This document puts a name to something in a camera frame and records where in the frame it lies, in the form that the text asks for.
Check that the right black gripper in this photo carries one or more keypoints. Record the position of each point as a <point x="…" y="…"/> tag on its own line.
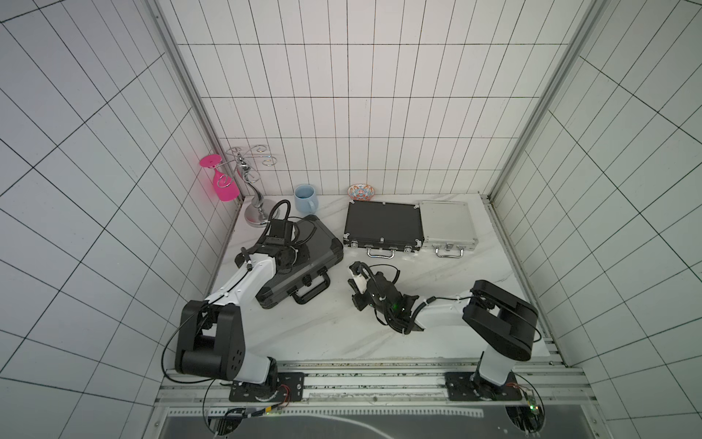
<point x="361" y="294"/>

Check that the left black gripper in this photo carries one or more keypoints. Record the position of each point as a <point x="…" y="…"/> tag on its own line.
<point x="305" y="257"/>

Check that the black poker case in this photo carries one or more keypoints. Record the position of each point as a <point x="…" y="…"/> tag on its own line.
<point x="305" y="274"/>
<point x="383" y="228"/>

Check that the silver poker case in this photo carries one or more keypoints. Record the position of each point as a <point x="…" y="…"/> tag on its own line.
<point x="448" y="228"/>

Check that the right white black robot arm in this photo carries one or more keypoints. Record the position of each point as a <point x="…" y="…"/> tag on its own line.
<point x="507" y="323"/>

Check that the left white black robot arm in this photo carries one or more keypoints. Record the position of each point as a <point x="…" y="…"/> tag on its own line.
<point x="211" y="340"/>

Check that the light blue mug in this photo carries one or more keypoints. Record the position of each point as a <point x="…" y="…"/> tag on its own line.
<point x="305" y="199"/>

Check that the pink wine glass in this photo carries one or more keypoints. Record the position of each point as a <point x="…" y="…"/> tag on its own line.
<point x="224" y="186"/>

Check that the colourful patterned bowl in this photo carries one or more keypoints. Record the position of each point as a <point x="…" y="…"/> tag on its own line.
<point x="361" y="192"/>

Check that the silver wire glass holder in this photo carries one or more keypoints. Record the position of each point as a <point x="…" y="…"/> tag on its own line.
<point x="258" y="212"/>

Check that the aluminium mounting rail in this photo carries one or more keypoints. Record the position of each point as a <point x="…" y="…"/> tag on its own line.
<point x="422" y="382"/>

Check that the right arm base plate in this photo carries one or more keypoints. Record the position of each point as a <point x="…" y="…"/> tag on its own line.
<point x="462" y="386"/>

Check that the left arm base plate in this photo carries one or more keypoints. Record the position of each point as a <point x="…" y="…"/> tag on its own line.
<point x="286" y="387"/>

